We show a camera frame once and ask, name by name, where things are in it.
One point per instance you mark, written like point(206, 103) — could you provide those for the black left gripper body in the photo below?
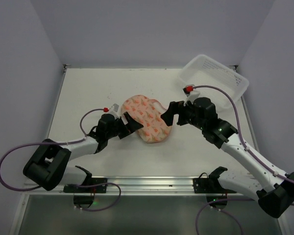
point(124, 127)

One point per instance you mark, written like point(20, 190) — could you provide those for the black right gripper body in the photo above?
point(182, 115)

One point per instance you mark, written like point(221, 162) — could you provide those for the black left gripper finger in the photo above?
point(123, 134)
point(132, 124)

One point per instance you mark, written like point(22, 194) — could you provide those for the pink tulip-print laundry bag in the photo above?
point(147, 112)

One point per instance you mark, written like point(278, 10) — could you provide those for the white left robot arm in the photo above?
point(48, 166)

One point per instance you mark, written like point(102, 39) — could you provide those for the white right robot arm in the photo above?
point(276, 191)

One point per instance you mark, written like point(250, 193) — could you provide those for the white plastic mesh basket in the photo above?
point(203, 70)

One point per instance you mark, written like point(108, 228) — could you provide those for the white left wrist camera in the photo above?
point(113, 110)

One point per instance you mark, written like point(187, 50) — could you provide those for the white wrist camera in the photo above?
point(191, 93)
point(113, 110)

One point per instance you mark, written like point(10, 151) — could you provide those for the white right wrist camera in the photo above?
point(191, 93)

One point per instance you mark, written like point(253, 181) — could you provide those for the aluminium mounting rail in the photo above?
point(228, 184)

